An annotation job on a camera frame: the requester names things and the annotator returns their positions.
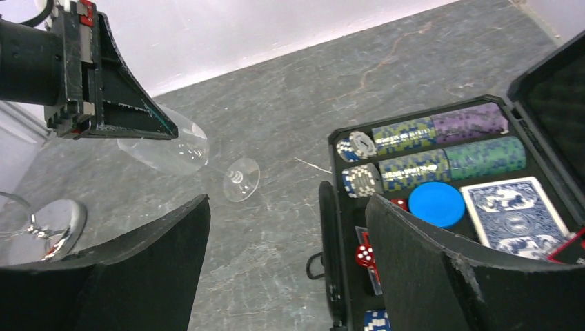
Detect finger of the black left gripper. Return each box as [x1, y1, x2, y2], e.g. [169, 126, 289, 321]
[93, 12, 178, 139]

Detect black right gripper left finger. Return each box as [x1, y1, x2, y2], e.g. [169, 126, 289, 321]
[1, 194, 211, 330]

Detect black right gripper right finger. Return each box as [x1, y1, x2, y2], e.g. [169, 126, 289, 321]
[365, 195, 584, 330]

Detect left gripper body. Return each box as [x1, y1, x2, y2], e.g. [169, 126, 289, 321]
[44, 1, 98, 137]

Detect clear wine glass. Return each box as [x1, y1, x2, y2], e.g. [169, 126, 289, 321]
[117, 105, 261, 202]

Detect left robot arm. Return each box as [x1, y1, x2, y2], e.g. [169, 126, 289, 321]
[1, 1, 178, 140]

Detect chrome wine glass rack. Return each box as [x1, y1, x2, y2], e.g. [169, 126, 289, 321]
[1, 192, 88, 266]

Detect red dice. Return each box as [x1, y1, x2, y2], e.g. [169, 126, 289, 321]
[355, 244, 375, 268]

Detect blue round dealer chip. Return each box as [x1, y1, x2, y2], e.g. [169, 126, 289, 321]
[408, 182, 466, 228]

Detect blue playing card deck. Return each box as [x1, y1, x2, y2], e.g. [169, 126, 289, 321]
[460, 177, 571, 260]

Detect black poker chip case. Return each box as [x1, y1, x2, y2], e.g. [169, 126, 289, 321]
[317, 34, 584, 330]

